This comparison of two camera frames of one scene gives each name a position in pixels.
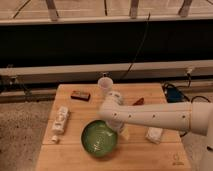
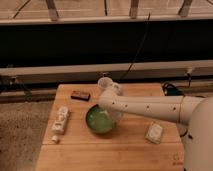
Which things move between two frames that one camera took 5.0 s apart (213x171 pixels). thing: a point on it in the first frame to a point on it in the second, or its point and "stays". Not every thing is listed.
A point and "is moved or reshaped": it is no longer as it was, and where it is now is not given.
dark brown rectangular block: x=79 y=95 stays
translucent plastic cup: x=105 y=83 stays
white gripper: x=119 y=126 to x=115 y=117
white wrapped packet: x=154 y=134 stays
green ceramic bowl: x=99 y=139 is moved or reshaped
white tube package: x=60 y=119 stays
